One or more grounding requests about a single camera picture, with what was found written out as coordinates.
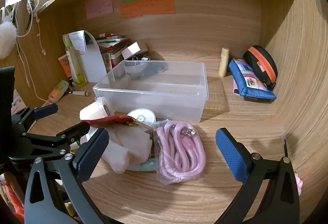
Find red pouch gold tie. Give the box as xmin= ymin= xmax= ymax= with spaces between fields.
xmin=84 ymin=115 xmax=134 ymax=127

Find white cloth pouch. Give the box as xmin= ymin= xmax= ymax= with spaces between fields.
xmin=102 ymin=124 xmax=152 ymax=174

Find pink rope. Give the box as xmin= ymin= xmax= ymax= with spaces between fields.
xmin=153 ymin=120 xmax=207 ymax=185

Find round white plastic container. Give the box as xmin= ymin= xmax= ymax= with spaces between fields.
xmin=127 ymin=108 xmax=156 ymax=127

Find mint green tube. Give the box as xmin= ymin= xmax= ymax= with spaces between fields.
xmin=127 ymin=158 xmax=159 ymax=172

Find orange green tube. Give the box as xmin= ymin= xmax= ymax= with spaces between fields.
xmin=43 ymin=80 xmax=69 ymax=106

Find small lip balm stick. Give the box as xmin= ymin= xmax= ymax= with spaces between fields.
xmin=72 ymin=91 xmax=91 ymax=97

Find small orange box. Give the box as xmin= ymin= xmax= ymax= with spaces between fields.
xmin=58 ymin=54 xmax=72 ymax=78

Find yellow green spray bottle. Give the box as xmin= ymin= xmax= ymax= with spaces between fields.
xmin=63 ymin=34 xmax=87 ymax=88

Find white fluffy pompom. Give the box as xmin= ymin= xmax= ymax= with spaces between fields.
xmin=0 ymin=22 xmax=17 ymax=60

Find white arched paper holder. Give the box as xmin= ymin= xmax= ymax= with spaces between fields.
xmin=68 ymin=30 xmax=107 ymax=83

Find stack of books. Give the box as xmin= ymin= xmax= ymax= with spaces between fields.
xmin=96 ymin=34 xmax=130 ymax=72

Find small white pink box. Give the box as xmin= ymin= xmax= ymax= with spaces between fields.
xmin=121 ymin=42 xmax=148 ymax=60

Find blue patchwork pouch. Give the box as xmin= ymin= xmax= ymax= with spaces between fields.
xmin=228 ymin=59 xmax=276 ymax=100

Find pink phone under pouch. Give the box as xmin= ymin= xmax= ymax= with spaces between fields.
xmin=233 ymin=80 xmax=240 ymax=95

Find pink sticky note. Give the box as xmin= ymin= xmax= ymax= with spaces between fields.
xmin=85 ymin=0 xmax=114 ymax=19

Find clear plastic storage bin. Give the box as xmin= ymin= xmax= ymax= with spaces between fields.
xmin=93 ymin=60 xmax=209 ymax=122

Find black orange zip case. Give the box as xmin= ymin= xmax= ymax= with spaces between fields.
xmin=243 ymin=45 xmax=278 ymax=91

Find cream lotion tube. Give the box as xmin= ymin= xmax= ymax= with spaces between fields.
xmin=219 ymin=48 xmax=230 ymax=77

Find orange sticky note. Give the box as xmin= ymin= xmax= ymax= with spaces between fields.
xmin=120 ymin=0 xmax=176 ymax=19

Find white hanging cord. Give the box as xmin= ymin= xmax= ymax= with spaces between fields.
xmin=11 ymin=0 xmax=48 ymax=103

